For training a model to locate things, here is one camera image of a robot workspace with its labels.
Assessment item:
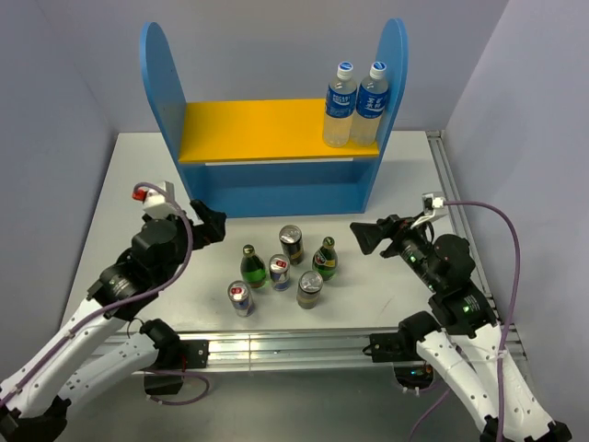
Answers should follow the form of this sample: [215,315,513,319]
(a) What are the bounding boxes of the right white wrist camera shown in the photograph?
[410,192,448,229]

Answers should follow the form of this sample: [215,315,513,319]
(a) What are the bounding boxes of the clear bottle blue label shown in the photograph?
[350,61,389,146]
[323,61,358,147]

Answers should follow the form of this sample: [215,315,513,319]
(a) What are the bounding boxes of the Red Bull can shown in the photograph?
[227,280,255,317]
[269,254,290,291]

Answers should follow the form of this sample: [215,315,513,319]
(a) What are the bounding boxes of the clear bottle blue label left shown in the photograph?
[323,61,358,147]

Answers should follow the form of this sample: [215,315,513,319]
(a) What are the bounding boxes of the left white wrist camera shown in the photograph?
[132,187,176,219]

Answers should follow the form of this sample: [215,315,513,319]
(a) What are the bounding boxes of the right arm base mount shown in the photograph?
[363,331,435,396]

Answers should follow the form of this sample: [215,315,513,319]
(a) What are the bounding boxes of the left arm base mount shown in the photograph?
[144,340,209,399]

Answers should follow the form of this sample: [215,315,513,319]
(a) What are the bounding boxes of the blue and yellow shelf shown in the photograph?
[139,18,409,218]

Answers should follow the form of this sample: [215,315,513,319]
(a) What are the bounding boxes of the green glass bottle orange label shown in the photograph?
[240,244,267,289]

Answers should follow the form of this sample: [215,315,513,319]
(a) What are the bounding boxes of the black can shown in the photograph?
[279,225,304,265]
[296,271,324,309]

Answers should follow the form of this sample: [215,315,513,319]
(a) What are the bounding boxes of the black can front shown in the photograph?
[296,271,324,309]

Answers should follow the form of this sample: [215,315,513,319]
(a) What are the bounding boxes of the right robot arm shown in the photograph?
[351,215,572,441]

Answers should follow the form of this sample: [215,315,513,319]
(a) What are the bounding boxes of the aluminium side rail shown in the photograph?
[425,131,501,321]

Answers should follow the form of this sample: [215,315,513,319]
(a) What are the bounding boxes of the clear bottle blue label right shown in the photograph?
[350,61,389,146]

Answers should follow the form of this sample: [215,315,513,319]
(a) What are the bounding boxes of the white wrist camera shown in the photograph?
[132,187,176,219]
[410,192,448,229]

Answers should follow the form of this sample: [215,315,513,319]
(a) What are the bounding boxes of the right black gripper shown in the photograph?
[349,210,442,290]

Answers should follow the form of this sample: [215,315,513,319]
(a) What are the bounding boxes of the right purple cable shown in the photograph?
[407,199,522,442]

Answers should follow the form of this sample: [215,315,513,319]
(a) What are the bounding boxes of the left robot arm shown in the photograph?
[1,200,226,441]

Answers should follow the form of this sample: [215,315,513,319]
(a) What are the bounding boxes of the aluminium front rail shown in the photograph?
[43,324,528,378]

